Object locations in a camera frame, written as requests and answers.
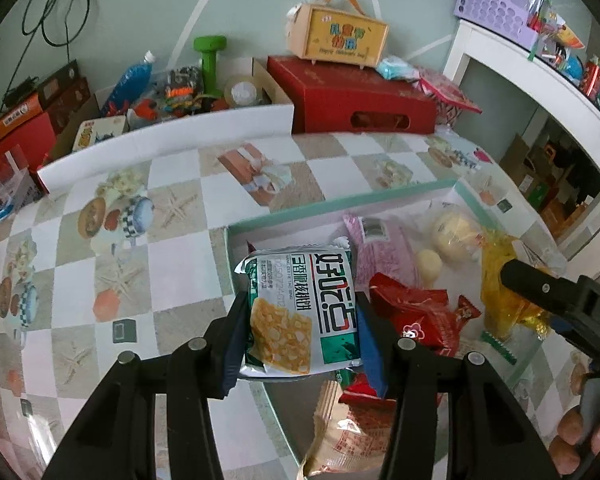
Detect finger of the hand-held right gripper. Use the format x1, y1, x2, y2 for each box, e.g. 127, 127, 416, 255
550, 320, 596, 356
500, 259, 588, 323

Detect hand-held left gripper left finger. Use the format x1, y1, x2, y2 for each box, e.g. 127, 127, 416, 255
41, 290, 251, 480

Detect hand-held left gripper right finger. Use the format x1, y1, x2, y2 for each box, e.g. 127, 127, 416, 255
354, 290, 561, 480

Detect yellow snack packet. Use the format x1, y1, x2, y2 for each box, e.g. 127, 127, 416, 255
480, 230, 556, 341

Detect dark red labelled packet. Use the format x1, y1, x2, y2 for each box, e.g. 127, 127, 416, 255
339, 372, 396, 411

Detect glossy red snack packet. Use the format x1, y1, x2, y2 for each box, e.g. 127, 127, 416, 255
369, 272, 463, 358

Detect clear packet green edges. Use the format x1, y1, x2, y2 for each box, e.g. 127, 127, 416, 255
481, 331, 518, 365

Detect small red candy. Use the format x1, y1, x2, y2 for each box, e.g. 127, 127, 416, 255
455, 295, 482, 333

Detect white green biscuit packet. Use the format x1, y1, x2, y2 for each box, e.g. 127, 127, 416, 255
234, 242, 365, 380

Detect orange biscuit pack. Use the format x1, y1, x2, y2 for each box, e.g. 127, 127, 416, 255
300, 380, 398, 480

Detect bread bun clear packet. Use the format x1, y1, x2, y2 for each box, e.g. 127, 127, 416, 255
430, 209, 486, 263

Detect pink snack packet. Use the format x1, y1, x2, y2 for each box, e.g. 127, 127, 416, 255
342, 211, 421, 291

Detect teal shallow cardboard box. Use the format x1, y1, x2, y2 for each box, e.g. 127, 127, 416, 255
224, 177, 551, 480

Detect person's right hand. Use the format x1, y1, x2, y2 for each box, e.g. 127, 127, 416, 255
551, 404, 600, 477

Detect cardboard boxes under desk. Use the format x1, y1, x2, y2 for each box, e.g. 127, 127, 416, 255
500, 120, 600, 241

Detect white foam board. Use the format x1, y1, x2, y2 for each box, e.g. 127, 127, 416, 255
36, 104, 295, 196

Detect white desk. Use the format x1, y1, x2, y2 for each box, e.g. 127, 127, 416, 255
442, 19, 600, 261

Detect blue wet wipes pack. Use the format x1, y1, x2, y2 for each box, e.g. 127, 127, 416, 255
376, 55, 421, 82

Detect yellow printed card box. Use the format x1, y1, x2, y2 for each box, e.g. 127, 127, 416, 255
71, 115, 128, 150

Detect clear tape roll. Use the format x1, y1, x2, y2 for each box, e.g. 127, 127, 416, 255
223, 74, 261, 107

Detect colourful toy clutter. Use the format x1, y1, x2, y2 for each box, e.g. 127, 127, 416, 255
527, 0, 600, 146

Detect pile of small toys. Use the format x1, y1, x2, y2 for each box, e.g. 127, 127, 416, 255
130, 65, 231, 121

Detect open cardboard box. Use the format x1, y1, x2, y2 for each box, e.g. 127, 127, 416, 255
45, 57, 293, 163

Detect red gift box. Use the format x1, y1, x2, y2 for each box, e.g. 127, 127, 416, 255
266, 55, 438, 136

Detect clear plastic box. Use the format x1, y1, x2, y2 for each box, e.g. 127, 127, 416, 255
0, 144, 46, 211

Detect green dumbbell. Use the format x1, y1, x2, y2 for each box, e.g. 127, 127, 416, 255
193, 35, 228, 98

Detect blue plastic bottle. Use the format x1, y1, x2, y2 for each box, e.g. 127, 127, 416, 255
102, 51, 158, 116

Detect plain red box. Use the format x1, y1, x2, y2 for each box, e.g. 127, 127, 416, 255
0, 110, 58, 191

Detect brown printed box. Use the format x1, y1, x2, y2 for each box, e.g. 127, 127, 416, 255
37, 60, 93, 133

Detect orange cardboard box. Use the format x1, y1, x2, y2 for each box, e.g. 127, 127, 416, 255
0, 92, 46, 148

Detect black power adapter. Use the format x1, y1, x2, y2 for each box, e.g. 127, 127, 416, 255
2, 77, 41, 106

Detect yellow wooden handle case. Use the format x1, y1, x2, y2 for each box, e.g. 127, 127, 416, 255
284, 0, 390, 68

